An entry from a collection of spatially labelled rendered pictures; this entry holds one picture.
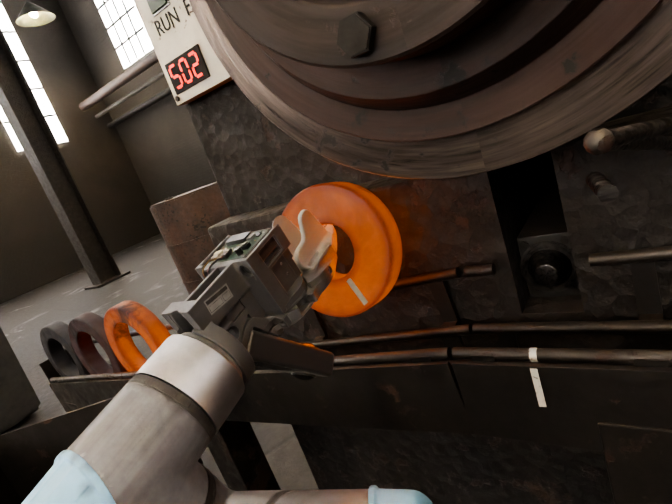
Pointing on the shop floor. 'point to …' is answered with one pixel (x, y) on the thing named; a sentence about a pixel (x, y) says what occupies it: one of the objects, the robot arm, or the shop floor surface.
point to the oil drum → (190, 228)
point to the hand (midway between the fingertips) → (327, 235)
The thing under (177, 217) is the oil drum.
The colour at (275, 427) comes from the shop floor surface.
